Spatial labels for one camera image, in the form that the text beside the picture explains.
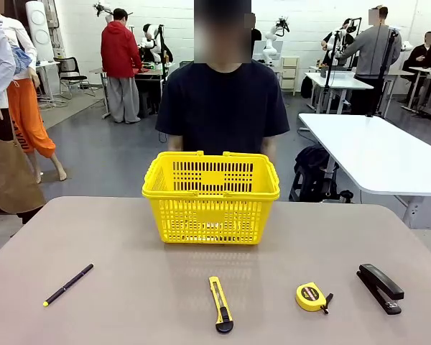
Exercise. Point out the yellow tape measure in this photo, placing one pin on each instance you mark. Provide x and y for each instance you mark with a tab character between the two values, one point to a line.
309	296

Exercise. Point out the dark pen with yellow tip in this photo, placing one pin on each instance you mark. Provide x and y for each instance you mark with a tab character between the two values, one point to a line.
68	284

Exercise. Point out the person's left forearm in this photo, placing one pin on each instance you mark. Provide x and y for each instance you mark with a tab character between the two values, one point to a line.
268	147

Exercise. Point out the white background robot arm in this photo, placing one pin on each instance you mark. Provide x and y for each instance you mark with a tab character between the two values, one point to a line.
269	46

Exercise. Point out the person's right forearm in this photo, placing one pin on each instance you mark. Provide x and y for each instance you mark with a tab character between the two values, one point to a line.
175	143

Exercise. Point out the yellow plastic shopping basket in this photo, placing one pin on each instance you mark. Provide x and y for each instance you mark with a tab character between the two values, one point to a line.
208	215

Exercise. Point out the person in black T-shirt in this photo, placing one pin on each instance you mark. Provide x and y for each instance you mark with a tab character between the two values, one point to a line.
222	108

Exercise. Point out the standing person in dark clothes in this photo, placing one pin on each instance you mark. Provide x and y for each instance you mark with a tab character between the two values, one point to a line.
255	37

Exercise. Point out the person in red jacket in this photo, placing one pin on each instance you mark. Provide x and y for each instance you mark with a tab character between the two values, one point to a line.
120	50

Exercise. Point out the person in grey sweater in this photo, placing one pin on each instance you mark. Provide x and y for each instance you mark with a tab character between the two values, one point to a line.
375	46

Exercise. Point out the seated person in black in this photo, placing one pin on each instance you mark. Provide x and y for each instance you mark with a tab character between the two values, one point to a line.
424	57

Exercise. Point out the black backpack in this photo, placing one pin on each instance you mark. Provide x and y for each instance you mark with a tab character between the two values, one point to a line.
316	169

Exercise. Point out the grey work table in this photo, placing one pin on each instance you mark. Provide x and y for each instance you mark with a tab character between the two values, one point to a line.
151	73

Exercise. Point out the white drawer cabinet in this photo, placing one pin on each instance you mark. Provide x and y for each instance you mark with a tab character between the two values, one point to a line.
289	73

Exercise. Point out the yellow utility knife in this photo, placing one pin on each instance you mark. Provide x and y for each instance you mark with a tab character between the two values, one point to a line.
221	302

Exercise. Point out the white and black humanoid robot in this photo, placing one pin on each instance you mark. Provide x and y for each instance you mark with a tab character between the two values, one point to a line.
151	36

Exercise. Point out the black tripod pole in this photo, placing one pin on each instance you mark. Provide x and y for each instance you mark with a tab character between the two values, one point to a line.
330	68
382	72

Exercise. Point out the white background desk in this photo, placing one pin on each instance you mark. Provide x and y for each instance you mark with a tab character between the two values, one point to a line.
341	81

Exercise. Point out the large white table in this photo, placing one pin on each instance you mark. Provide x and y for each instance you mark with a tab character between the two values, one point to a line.
380	154

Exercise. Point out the black office chair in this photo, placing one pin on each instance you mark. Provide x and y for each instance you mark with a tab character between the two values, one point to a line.
70	68

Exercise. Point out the black stapler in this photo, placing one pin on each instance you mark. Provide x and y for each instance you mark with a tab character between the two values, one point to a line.
379	284

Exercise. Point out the mannequin in orange trousers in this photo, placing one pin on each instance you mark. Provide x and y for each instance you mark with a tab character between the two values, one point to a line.
25	118

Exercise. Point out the mannequin in brown apron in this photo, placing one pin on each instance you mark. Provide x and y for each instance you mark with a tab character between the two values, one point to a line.
3	169

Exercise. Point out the white desk with grey legs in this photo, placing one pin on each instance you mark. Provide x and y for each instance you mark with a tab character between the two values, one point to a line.
422	72

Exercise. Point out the white standing air conditioner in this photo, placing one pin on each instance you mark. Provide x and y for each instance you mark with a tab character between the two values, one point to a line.
39	25

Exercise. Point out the white robot with black frame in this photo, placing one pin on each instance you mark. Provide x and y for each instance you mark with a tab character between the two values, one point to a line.
335	39

